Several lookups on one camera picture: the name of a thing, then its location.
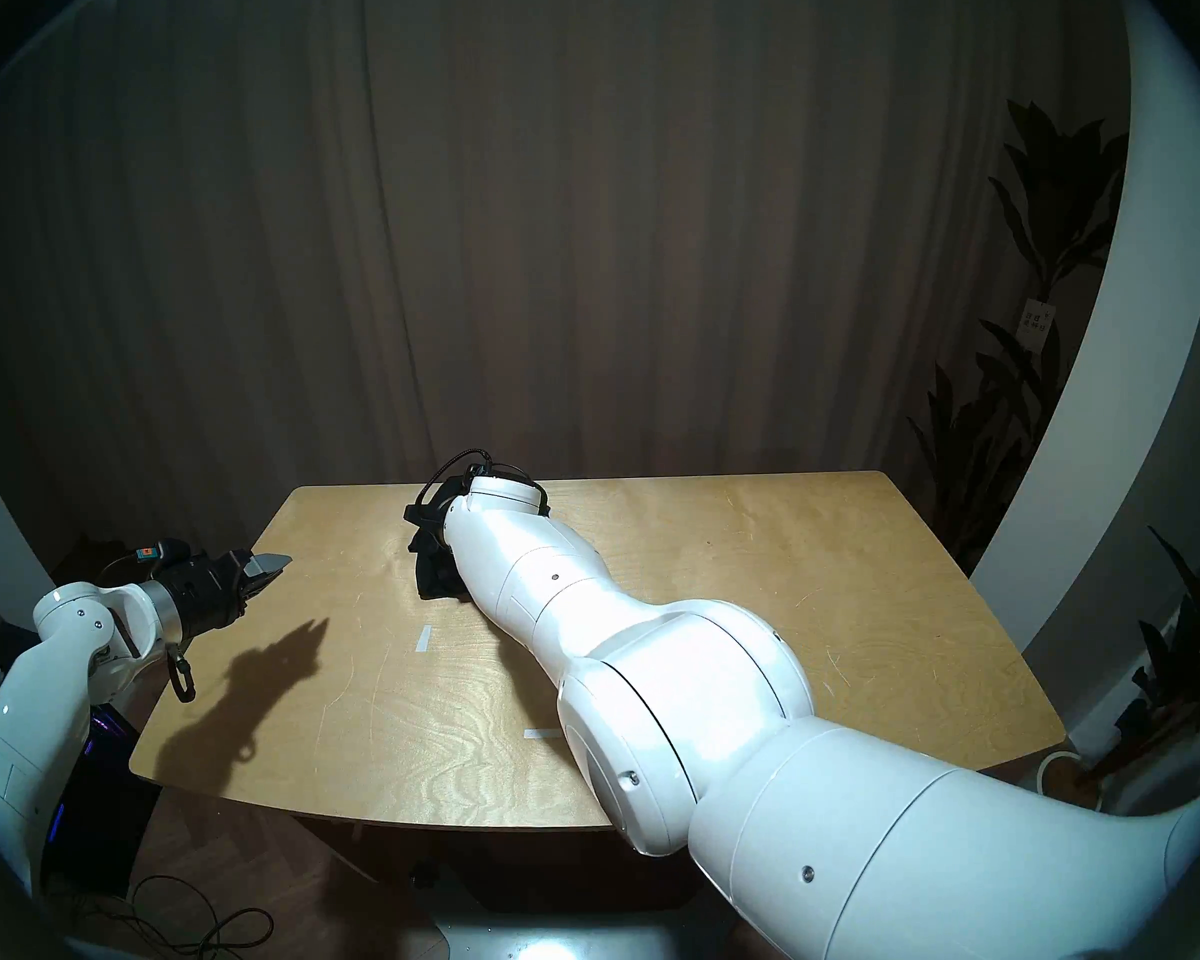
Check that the small dark potted plant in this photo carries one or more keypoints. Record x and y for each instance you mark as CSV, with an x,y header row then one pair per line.
x,y
1185,658

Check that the black computer tower with lights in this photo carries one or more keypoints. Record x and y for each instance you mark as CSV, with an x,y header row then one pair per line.
x,y
100,798

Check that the brown pleated curtain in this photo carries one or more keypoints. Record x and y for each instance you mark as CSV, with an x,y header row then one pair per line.
x,y
560,218

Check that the white cylindrical plant pot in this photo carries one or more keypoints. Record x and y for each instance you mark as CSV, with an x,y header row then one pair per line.
x,y
1070,778

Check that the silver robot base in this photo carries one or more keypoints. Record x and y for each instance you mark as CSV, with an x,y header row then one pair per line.
x,y
580,938

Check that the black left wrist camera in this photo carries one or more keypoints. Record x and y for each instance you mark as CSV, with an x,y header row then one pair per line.
x,y
165,553

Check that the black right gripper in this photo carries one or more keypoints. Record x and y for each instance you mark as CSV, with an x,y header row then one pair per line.
x,y
435,513

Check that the black t-shirt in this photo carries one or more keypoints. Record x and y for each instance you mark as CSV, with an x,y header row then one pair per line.
x,y
432,568

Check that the tall dark leafy plant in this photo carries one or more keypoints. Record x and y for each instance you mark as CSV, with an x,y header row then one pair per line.
x,y
1055,198

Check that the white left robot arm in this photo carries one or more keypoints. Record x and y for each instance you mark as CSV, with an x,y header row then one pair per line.
x,y
50,688

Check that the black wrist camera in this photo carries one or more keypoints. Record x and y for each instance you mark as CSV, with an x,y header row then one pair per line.
x,y
460,473
165,553

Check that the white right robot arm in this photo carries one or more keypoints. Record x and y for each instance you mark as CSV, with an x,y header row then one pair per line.
x,y
760,718

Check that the white paper plant label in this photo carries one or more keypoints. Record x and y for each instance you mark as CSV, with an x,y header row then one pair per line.
x,y
1037,318

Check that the light wooden table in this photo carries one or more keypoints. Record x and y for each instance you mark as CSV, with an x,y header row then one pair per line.
x,y
810,588

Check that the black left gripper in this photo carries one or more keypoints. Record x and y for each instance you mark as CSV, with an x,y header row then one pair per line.
x,y
205,593

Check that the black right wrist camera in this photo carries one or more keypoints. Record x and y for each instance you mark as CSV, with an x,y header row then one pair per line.
x,y
460,473

